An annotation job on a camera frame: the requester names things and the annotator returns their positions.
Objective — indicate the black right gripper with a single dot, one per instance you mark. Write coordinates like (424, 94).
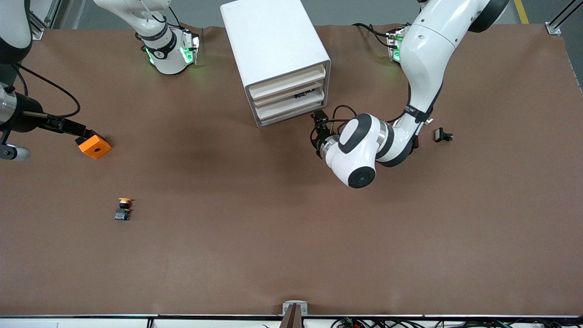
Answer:
(28, 119)

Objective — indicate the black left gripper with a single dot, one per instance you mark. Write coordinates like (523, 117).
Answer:
(323, 135)

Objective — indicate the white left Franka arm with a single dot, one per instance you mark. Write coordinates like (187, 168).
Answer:
(428, 50)

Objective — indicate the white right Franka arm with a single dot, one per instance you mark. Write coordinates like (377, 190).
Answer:
(168, 54)

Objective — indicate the orange and black box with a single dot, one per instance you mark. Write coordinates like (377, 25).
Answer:
(96, 146)

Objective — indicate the brown table cover sheet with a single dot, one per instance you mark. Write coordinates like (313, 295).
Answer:
(291, 228)

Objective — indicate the small black component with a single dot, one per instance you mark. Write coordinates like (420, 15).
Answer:
(439, 135)

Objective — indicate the small dark switch part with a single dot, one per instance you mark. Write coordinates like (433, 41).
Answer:
(303, 94)

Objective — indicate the grey cylindrical bracket tip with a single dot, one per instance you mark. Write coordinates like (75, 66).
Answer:
(18, 153)

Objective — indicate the yellow push button switch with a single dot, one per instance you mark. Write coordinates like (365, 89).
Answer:
(122, 214)

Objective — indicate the aluminium frame profile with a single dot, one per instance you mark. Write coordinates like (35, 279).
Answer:
(37, 32)
(552, 28)

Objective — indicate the grey metal clamp bracket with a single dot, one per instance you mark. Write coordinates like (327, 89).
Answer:
(287, 307)

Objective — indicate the dark brown post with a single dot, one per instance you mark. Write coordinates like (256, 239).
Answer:
(294, 319)

